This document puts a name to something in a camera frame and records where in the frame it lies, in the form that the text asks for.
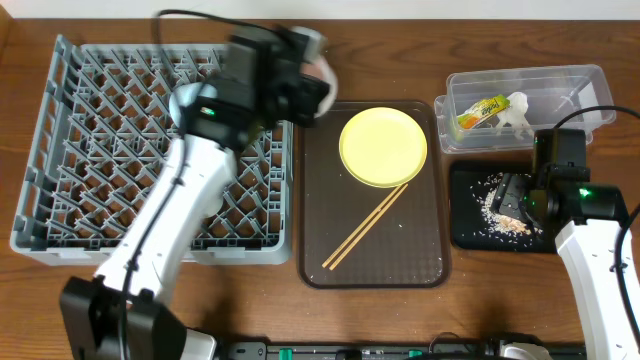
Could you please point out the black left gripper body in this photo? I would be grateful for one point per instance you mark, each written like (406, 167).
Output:
(310, 92)

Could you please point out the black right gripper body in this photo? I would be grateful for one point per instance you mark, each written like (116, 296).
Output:
(513, 195)

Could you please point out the pile of rice scraps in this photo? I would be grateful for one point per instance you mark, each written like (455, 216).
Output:
(493, 224)

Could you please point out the white bowl with food scraps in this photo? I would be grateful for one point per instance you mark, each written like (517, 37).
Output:
(321, 70)

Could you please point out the yellow green snack wrapper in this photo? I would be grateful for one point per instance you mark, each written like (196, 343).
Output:
(482, 111)

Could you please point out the yellow round plate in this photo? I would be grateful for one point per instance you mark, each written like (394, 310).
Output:
(383, 147)

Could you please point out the light blue saucer plate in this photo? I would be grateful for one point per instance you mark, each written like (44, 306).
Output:
(185, 95)

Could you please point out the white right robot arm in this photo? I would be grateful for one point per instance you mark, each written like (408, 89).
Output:
(587, 224)

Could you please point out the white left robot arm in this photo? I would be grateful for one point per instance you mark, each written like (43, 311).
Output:
(123, 312)

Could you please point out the black waste tray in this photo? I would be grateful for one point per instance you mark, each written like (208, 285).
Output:
(465, 212)

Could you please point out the clear plastic waste bin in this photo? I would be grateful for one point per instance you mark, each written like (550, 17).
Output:
(553, 93)

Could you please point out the grey plastic dishwasher rack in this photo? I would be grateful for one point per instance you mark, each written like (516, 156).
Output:
(101, 138)

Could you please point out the dark brown serving tray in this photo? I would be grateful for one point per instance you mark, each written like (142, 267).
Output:
(408, 247)

